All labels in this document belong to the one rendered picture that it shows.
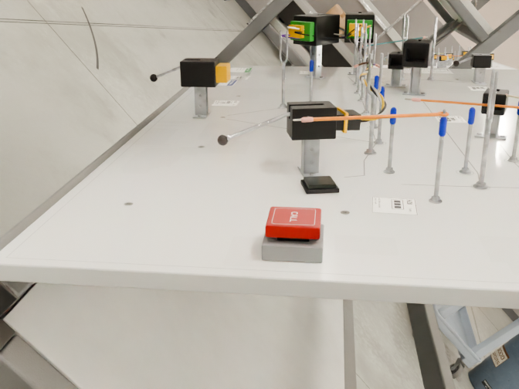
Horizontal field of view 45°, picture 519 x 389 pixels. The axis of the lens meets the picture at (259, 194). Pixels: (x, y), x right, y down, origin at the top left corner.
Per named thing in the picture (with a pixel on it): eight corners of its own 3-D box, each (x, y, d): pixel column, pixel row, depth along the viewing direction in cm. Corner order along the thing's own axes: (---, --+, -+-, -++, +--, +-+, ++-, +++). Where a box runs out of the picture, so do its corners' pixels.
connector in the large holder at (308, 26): (313, 41, 140) (314, 21, 139) (306, 42, 138) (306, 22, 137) (294, 38, 144) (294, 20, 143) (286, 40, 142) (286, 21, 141)
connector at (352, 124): (317, 124, 81) (319, 109, 80) (353, 124, 82) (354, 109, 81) (324, 130, 78) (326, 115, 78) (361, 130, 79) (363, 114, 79)
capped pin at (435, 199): (425, 200, 72) (434, 108, 68) (435, 197, 73) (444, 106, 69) (435, 204, 71) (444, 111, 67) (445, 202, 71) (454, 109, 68)
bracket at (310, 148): (297, 167, 84) (298, 131, 82) (315, 167, 84) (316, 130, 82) (303, 178, 79) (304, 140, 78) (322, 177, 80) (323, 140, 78)
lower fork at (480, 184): (490, 190, 75) (506, 71, 70) (474, 189, 75) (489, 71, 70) (486, 184, 77) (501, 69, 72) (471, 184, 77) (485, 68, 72)
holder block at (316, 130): (286, 132, 81) (286, 101, 80) (328, 130, 82) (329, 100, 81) (292, 140, 78) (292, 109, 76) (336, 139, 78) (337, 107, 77)
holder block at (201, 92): (155, 111, 115) (152, 57, 112) (221, 113, 114) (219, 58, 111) (148, 116, 111) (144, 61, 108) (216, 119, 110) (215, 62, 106)
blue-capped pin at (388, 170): (381, 170, 82) (386, 106, 79) (392, 170, 82) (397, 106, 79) (385, 174, 81) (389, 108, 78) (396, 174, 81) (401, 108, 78)
